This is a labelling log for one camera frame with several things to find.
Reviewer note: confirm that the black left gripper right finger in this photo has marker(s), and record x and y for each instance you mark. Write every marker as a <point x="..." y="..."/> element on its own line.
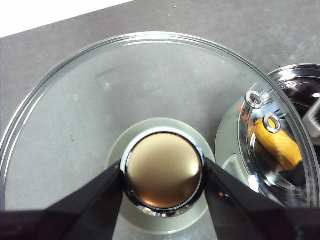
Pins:
<point x="250" y="220"/>

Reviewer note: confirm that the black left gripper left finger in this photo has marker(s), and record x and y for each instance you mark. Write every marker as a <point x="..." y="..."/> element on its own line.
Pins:
<point x="62" y="222"/>

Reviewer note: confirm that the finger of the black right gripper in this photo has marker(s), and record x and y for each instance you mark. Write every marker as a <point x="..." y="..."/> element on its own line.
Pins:
<point x="297" y="176"/>

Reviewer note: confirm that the yellow corn cob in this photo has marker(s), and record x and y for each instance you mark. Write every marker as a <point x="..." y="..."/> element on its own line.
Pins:
<point x="280" y="142"/>

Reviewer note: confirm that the glass lid with green knob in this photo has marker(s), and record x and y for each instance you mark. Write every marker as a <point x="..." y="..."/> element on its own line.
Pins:
<point x="162" y="170"/>

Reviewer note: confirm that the sage green electric cooking pot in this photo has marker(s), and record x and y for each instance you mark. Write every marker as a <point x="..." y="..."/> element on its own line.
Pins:
<point x="292" y="73"/>

